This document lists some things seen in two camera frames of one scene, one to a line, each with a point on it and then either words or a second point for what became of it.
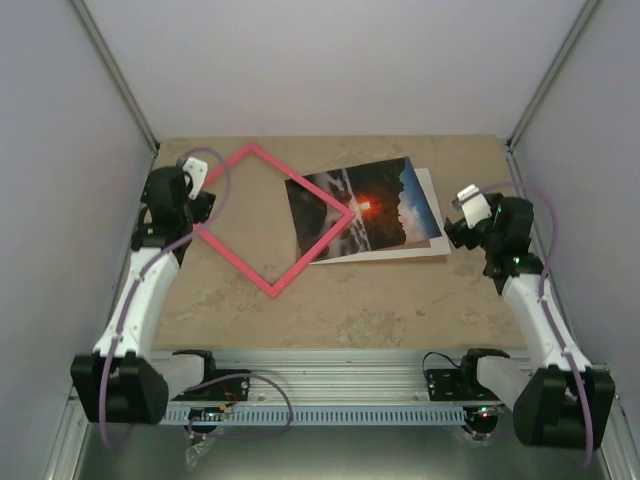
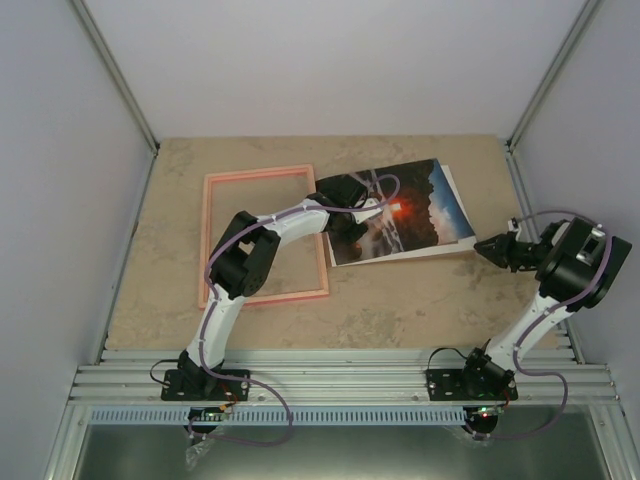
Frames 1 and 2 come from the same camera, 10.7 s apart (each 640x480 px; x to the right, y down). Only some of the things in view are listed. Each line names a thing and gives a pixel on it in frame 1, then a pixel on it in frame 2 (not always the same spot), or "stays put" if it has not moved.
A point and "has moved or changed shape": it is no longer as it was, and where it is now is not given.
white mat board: x=439 y=249 has moved or changed shape
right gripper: x=460 y=235 to x=500 y=255
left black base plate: x=234 y=389 stays put
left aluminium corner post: x=113 y=74 stays put
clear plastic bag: x=193 y=452 stays put
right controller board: x=485 y=412 stays put
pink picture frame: x=306 y=260 to x=323 y=260
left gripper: x=207 y=205 to x=348 y=239
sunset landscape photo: x=390 y=207 has moved or changed shape
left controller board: x=206 y=413 stays put
